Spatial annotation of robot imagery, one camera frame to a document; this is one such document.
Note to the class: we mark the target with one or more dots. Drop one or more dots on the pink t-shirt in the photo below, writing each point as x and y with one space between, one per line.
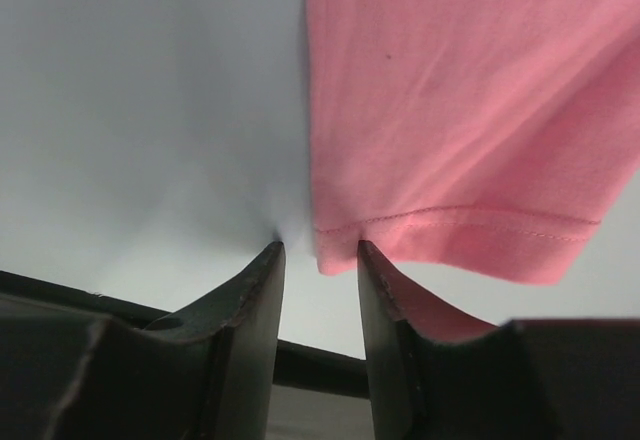
489 135

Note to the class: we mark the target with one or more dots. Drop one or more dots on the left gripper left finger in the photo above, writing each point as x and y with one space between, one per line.
70 374

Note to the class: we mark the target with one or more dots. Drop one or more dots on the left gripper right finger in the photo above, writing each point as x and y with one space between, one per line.
436 372

